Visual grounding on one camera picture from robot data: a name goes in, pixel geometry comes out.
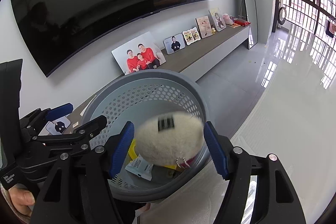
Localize yellow plastic lid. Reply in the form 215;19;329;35
127;138;185;172

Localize beige fluffy pouch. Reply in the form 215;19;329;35
135;111;205;169

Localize light blue wipes packet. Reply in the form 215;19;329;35
125;155;153;181

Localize grey perforated trash basket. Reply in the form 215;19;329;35
80;69;210;202

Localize person left hand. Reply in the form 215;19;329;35
9;187;35;217

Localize family photo red clothes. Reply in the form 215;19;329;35
112;32;166;75

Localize grey TV console shelf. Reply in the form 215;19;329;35
39;24;251;135

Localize small portrait photo dark suit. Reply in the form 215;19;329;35
163;33;186;55

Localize baby photo canvas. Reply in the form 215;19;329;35
195;15;213;39

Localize red packet on shelf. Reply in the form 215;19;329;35
234;18;251;27

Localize pink plush toy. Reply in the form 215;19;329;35
223;14;234;26

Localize metal window grille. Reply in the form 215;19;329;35
283;0;335;46

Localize scalloped frame photo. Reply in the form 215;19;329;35
182;27;201;46

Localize child photo frame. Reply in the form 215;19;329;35
209;8;226;32

